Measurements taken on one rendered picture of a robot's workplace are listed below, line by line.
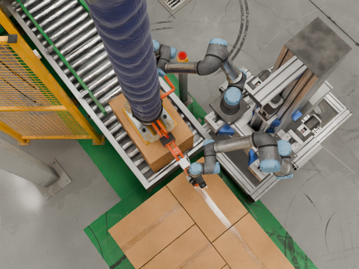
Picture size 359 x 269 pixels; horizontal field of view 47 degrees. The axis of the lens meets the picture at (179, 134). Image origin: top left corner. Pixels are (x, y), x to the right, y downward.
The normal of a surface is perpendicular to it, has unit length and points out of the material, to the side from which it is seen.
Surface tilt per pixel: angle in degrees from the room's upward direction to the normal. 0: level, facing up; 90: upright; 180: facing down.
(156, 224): 0
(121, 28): 73
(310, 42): 0
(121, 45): 78
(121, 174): 0
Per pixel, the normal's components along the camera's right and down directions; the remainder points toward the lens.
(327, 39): -0.02, -0.25
